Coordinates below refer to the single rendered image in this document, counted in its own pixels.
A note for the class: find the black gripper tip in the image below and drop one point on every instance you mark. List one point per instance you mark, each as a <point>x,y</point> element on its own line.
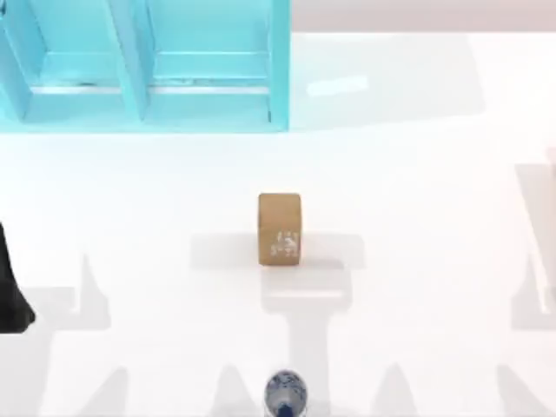
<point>11,295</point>

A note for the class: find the brown box with white print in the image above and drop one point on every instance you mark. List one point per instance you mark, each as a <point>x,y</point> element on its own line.
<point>279,226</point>

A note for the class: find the blue and white vase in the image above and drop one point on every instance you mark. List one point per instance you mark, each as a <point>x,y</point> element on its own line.
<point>286,391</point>

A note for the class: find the light blue rack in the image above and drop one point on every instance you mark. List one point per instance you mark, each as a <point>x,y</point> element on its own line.
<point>130,65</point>

